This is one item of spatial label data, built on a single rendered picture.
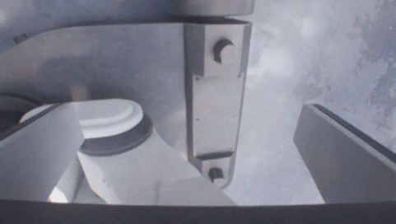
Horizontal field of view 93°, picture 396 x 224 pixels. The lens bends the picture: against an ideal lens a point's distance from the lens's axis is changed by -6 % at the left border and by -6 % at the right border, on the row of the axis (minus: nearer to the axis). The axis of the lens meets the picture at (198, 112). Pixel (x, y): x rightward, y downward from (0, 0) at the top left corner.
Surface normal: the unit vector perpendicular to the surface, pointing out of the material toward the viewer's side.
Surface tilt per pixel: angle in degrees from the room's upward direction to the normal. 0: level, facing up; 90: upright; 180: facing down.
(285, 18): 0
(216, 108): 0
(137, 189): 90
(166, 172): 90
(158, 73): 0
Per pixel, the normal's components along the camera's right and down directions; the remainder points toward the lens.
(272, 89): 0.20, 0.48
